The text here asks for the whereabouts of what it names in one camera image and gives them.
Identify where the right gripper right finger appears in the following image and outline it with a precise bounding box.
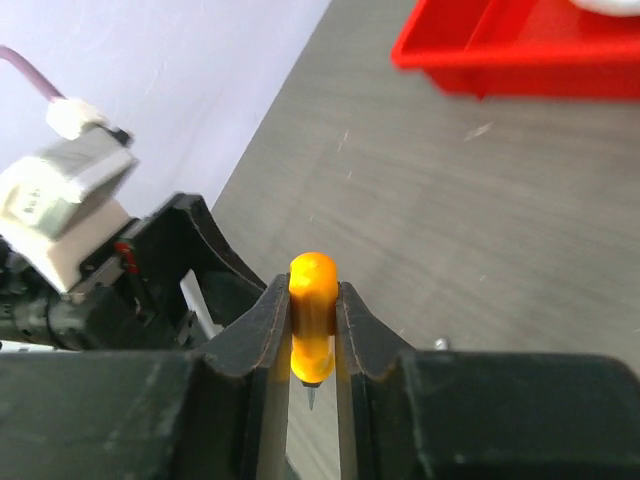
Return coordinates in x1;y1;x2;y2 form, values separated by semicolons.
336;282;639;479

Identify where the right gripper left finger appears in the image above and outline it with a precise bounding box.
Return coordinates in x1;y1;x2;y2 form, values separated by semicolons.
1;274;291;479

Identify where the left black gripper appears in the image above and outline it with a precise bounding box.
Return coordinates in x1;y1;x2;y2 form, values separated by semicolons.
1;193;266;350

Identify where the yellow handle screwdriver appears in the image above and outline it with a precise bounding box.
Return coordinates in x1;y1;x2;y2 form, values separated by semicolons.
288;252;338;408

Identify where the red plastic tray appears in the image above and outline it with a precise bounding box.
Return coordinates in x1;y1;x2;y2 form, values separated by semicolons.
391;1;639;101

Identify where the white plate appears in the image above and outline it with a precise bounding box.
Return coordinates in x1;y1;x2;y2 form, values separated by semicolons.
571;0;640;17

